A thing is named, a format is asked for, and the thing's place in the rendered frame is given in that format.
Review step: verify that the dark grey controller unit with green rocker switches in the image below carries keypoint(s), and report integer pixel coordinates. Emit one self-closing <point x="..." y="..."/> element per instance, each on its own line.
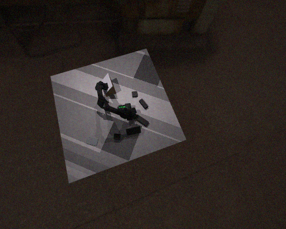
<point x="122" y="107"/>

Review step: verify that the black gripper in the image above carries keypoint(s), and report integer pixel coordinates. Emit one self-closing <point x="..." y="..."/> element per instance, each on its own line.
<point x="128" y="105"/>

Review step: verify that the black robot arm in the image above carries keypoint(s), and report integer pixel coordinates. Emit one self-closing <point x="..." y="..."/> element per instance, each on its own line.
<point x="126" y="113"/>

